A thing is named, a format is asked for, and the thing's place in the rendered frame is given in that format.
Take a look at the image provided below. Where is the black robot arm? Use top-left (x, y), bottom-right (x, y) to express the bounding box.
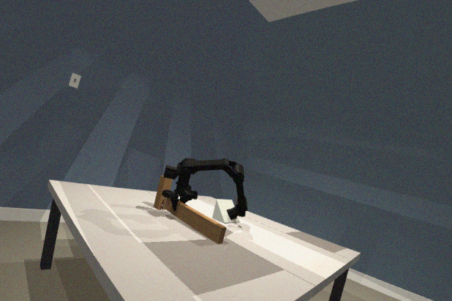
top-left (163, 158), bottom-right (248, 220)

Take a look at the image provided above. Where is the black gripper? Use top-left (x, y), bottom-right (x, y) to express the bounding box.
top-left (162, 180), bottom-right (190, 211)

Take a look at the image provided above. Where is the wooden post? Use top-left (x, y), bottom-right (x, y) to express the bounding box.
top-left (153, 176), bottom-right (173, 210)

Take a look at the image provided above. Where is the brown wooden board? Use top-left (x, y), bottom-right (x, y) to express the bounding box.
top-left (164, 197), bottom-right (227, 244)

